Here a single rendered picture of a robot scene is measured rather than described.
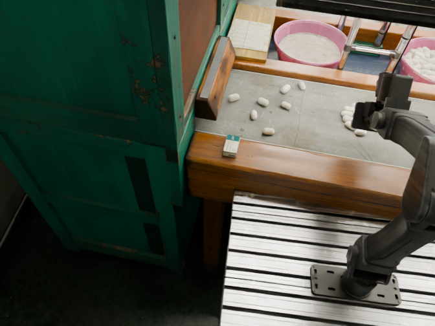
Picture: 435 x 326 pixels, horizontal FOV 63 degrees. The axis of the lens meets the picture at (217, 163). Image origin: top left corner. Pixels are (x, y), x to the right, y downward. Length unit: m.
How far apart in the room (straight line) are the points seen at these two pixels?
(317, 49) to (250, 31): 0.25
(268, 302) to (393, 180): 0.43
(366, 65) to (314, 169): 0.65
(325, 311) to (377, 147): 0.47
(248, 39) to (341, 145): 0.50
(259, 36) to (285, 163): 0.55
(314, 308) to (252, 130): 0.49
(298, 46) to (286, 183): 0.61
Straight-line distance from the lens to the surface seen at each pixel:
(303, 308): 0.87
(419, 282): 1.00
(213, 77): 0.99
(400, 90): 0.84
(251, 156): 0.93
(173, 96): 0.72
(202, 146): 0.94
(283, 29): 1.42
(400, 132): 0.73
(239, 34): 1.32
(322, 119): 1.10
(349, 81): 1.23
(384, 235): 0.72
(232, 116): 1.06
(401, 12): 0.98
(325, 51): 1.39
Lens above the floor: 1.48
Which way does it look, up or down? 52 degrees down
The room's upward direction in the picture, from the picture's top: 3 degrees clockwise
